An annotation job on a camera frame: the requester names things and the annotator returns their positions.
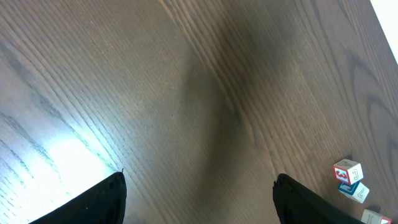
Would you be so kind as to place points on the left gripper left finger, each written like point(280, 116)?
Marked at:
point(104, 203)

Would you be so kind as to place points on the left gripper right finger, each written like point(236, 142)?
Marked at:
point(296, 204)

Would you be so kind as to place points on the white block red number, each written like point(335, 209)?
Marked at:
point(348, 171)

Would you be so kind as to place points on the white block blue side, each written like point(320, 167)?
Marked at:
point(357, 191)

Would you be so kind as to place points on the white block front left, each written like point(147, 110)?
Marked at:
point(371, 217)

